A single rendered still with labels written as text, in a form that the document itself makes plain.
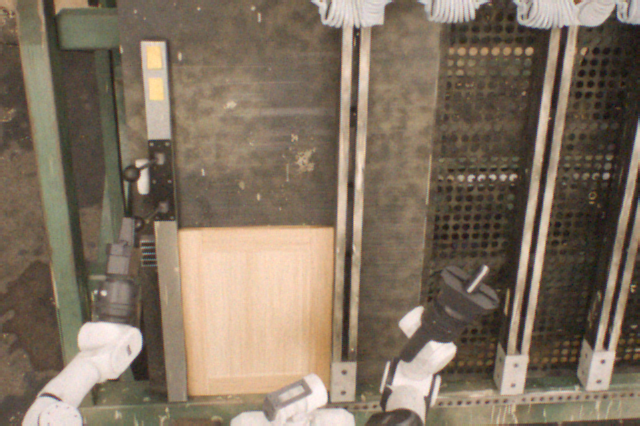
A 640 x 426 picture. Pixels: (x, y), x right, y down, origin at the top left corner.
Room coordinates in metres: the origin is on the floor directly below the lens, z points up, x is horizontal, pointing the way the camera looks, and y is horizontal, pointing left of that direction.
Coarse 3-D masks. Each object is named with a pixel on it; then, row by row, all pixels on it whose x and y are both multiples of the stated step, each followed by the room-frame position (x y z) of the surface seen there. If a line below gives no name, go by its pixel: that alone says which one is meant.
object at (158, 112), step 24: (144, 48) 1.23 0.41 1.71; (144, 72) 1.20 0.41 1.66; (168, 72) 1.23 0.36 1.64; (168, 96) 1.19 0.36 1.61; (168, 120) 1.15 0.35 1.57; (168, 240) 1.00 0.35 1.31; (168, 264) 0.97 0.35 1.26; (168, 288) 0.94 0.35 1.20; (168, 312) 0.90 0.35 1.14; (168, 336) 0.87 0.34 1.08; (168, 360) 0.83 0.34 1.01; (168, 384) 0.79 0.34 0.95
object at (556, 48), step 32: (576, 0) 1.35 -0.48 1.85; (608, 0) 1.29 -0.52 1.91; (544, 32) 1.38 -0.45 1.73; (576, 32) 1.36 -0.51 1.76; (544, 64) 1.33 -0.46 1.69; (544, 96) 1.28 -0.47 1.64; (544, 128) 1.25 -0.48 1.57; (544, 160) 1.23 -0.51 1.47; (544, 192) 1.17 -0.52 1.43; (544, 224) 1.13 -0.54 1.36; (512, 256) 1.11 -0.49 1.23; (512, 288) 1.05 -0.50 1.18; (512, 320) 0.99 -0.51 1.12; (512, 352) 0.94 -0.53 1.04; (512, 384) 0.89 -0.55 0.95
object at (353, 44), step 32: (384, 0) 1.21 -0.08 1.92; (352, 32) 1.29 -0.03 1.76; (352, 64) 1.28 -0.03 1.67; (352, 96) 1.24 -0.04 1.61; (352, 128) 1.21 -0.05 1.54; (352, 160) 1.17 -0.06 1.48; (352, 192) 1.11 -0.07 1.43; (352, 224) 1.07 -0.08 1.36; (352, 256) 1.02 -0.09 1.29; (352, 288) 0.98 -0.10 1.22; (352, 320) 0.93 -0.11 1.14; (352, 352) 0.89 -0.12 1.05; (352, 384) 0.84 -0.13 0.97
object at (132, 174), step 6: (156, 156) 1.09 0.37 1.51; (162, 156) 1.10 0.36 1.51; (150, 162) 1.07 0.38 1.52; (156, 162) 1.09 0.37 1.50; (162, 162) 1.09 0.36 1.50; (126, 168) 1.02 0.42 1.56; (132, 168) 1.02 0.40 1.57; (138, 168) 1.03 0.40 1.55; (144, 168) 1.04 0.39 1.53; (126, 174) 1.00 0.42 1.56; (132, 174) 1.00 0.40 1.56; (138, 174) 1.01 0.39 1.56; (126, 180) 1.00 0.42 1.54; (132, 180) 1.00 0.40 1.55
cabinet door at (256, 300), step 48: (192, 240) 1.02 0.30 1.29; (240, 240) 1.04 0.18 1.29; (288, 240) 1.05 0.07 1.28; (192, 288) 0.95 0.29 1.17; (240, 288) 0.97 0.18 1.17; (288, 288) 0.99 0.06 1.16; (192, 336) 0.88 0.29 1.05; (240, 336) 0.90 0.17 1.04; (288, 336) 0.92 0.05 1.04; (192, 384) 0.81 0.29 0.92; (240, 384) 0.82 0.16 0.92
